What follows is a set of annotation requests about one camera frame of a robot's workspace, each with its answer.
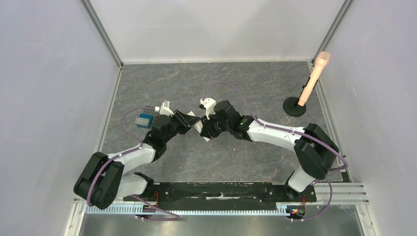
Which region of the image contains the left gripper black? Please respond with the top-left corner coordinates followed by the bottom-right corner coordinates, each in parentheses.
top-left (163, 109), bottom-right (201, 144)

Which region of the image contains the white remote control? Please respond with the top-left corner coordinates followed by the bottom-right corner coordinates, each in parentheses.
top-left (187, 111), bottom-right (210, 142)

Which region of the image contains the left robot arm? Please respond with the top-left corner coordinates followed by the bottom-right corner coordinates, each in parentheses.
top-left (73, 110), bottom-right (201, 209)

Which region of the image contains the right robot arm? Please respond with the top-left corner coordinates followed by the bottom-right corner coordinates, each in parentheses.
top-left (199, 98), bottom-right (339, 201)

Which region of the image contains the grey lego baseplate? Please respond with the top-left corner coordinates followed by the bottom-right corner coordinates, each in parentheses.
top-left (142, 106), bottom-right (160, 116)

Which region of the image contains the blue lego brick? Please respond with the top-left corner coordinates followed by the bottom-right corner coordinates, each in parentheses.
top-left (137, 114), bottom-right (153, 128)

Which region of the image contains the light grey lego brick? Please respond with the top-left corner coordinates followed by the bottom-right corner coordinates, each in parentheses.
top-left (135, 117), bottom-right (150, 128)

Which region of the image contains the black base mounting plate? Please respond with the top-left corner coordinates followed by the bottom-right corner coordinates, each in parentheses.
top-left (139, 182), bottom-right (317, 211)

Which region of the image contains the black microphone stand base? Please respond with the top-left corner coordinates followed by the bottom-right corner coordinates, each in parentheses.
top-left (283, 97), bottom-right (306, 117)

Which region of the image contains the pink toy microphone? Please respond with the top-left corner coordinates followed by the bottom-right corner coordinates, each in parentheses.
top-left (298, 51), bottom-right (330, 106)

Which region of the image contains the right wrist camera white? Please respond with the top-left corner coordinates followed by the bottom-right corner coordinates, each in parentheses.
top-left (200, 97), bottom-right (216, 120)

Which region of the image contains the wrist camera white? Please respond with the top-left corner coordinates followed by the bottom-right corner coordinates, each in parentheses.
top-left (200, 97), bottom-right (216, 120)
top-left (154, 100), bottom-right (174, 116)

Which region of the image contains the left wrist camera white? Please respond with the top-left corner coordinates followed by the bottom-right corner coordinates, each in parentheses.
top-left (154, 100), bottom-right (174, 116)

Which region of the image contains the white slotted cable duct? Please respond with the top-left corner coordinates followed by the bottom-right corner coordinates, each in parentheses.
top-left (85, 204), bottom-right (288, 216)

